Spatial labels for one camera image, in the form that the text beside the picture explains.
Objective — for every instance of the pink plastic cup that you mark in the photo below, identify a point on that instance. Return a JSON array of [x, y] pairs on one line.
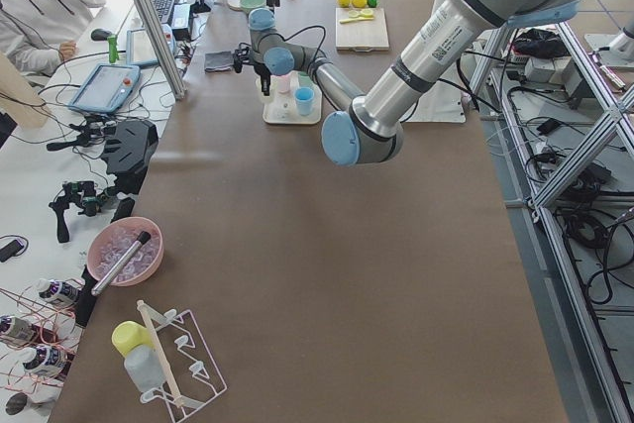
[[283, 83]]

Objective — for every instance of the mint green cup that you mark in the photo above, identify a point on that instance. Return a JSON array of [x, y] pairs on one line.
[[304, 79]]

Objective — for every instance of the blue plastic cup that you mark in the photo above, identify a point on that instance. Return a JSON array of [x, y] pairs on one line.
[[304, 98]]

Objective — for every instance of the cream plastic cup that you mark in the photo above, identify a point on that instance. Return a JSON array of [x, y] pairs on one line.
[[262, 97]]

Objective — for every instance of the cream rabbit tray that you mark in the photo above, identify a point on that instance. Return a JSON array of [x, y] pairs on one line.
[[281, 110]]

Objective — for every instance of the mint green bowl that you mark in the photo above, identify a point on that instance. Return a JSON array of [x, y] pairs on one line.
[[248, 6]]

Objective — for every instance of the grey folded cloth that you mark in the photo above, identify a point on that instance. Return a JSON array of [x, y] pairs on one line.
[[218, 61]]

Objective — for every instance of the yellow plastic knife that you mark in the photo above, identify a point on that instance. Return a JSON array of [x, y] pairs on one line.
[[345, 21]]

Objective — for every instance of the bamboo cutting board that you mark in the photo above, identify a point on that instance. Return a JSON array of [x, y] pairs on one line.
[[362, 36]]

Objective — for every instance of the blue teach pendant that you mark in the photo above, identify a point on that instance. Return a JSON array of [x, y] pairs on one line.
[[139, 49], [106, 89]]

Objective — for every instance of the metal muddler in bowl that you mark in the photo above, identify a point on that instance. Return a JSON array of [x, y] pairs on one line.
[[112, 273]]

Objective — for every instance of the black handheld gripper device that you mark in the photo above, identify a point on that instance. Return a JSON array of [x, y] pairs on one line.
[[84, 195]]

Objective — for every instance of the pink bowl with ice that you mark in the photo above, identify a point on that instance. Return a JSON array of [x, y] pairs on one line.
[[116, 239]]

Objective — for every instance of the seated person in hoodie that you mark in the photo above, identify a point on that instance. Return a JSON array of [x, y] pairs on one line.
[[37, 36]]

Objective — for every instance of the yellow cup on rack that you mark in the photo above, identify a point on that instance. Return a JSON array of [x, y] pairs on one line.
[[128, 335]]

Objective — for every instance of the grey cup on rack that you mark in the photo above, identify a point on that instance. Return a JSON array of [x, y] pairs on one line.
[[143, 368]]

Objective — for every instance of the aluminium frame post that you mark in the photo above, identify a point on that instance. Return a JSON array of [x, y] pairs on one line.
[[148, 15]]

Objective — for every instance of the black stand mount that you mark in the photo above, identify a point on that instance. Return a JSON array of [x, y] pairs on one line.
[[127, 153]]

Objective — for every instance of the green handled tool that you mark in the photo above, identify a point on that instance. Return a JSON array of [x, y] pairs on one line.
[[113, 52]]

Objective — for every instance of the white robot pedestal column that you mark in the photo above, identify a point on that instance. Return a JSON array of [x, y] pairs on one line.
[[443, 103]]

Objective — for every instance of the white wire cup rack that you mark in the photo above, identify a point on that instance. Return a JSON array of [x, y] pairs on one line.
[[193, 379]]

